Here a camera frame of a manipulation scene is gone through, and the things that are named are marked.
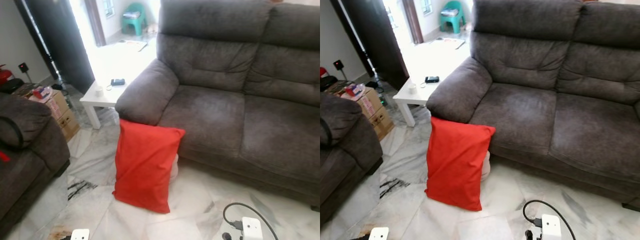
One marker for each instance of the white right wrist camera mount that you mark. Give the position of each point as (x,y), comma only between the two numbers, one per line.
(252,229)
(551,227)

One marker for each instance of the red pillow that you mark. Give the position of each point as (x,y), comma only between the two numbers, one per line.
(457,162)
(145,165)

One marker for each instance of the flat printed floor mat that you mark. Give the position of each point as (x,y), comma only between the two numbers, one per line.
(132,45)
(450,42)

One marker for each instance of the brown door frame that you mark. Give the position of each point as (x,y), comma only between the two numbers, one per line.
(413,22)
(95,22)

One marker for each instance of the red fire extinguisher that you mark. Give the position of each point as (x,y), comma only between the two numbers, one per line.
(4,76)
(322,73)

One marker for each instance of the grey-brown two-seat sofa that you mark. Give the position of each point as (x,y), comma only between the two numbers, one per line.
(240,100)
(550,110)

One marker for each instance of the small black device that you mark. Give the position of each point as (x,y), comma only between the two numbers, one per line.
(432,79)
(118,82)

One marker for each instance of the small black bag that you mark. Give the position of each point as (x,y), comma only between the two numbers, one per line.
(11,86)
(327,82)

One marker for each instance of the black door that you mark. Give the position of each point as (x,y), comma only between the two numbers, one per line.
(60,40)
(372,35)

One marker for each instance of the grey-brown armchair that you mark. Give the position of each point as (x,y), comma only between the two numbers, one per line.
(345,150)
(30,165)

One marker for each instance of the green plastic chair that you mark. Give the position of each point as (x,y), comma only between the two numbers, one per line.
(140,25)
(457,22)

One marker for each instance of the cardboard box with pink tape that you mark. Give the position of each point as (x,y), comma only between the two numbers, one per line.
(369,102)
(52,105)

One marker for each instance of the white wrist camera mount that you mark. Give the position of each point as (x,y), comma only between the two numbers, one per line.
(379,234)
(80,235)
(551,227)
(252,229)

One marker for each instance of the black wall plug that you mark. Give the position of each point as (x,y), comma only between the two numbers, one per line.
(23,67)
(338,65)

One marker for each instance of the small red item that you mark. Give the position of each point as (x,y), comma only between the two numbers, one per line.
(4,156)

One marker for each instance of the red and white packet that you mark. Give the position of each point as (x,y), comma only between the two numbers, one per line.
(41,93)
(355,90)

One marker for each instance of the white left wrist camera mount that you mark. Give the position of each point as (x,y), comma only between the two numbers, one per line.
(379,234)
(80,235)

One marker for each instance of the white side table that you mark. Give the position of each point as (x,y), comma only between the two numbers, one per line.
(412,100)
(100,100)

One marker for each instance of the small white cup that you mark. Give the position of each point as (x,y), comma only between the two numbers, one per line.
(412,89)
(99,91)

